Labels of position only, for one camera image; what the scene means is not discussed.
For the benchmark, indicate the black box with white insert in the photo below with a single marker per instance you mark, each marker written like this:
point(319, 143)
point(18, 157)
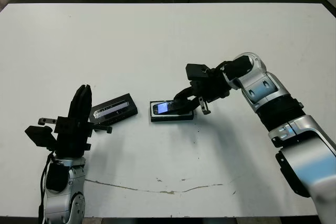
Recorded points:
point(170, 118)

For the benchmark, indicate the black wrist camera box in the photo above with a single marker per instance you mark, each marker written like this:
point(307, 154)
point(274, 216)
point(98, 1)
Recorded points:
point(195, 71)
point(39, 136)

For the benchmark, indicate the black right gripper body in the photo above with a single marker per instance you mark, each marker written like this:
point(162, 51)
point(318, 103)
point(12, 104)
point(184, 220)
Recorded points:
point(212, 87)

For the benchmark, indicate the small black phone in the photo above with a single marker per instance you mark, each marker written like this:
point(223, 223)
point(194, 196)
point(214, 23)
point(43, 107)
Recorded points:
point(162, 108)

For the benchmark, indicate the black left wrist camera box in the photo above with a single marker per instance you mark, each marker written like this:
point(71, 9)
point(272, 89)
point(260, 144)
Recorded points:
point(39, 136)

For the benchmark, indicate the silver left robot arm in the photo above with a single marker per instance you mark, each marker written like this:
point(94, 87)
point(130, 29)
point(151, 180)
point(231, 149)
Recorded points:
point(63, 203)

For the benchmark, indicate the black box lid shiny print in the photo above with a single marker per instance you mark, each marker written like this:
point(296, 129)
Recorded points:
point(114, 110)

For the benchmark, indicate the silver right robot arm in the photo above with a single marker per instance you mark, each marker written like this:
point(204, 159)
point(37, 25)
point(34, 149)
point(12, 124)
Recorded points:
point(302, 134)

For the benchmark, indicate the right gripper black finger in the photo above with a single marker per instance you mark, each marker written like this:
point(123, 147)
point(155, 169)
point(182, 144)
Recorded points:
point(190, 106)
point(183, 95)

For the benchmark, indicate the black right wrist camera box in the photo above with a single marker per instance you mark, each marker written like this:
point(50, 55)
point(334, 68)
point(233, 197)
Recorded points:
point(195, 71)

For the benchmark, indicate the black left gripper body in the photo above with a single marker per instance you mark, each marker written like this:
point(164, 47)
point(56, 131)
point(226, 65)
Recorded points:
point(72, 140)

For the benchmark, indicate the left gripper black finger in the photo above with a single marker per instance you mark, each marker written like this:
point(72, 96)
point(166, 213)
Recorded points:
point(87, 104)
point(76, 104)

